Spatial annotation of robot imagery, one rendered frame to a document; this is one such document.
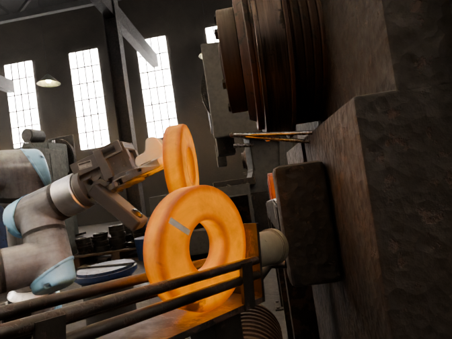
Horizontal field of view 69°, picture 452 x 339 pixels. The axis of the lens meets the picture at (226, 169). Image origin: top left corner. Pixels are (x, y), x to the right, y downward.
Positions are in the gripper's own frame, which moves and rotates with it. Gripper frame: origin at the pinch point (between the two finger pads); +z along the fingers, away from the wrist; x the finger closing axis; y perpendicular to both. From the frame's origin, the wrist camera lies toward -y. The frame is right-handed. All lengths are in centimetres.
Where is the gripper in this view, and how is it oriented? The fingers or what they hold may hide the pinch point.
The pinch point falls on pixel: (180, 155)
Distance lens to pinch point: 63.2
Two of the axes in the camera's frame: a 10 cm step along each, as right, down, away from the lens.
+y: -4.2, -9.1, 0.3
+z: 9.1, -4.2, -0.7
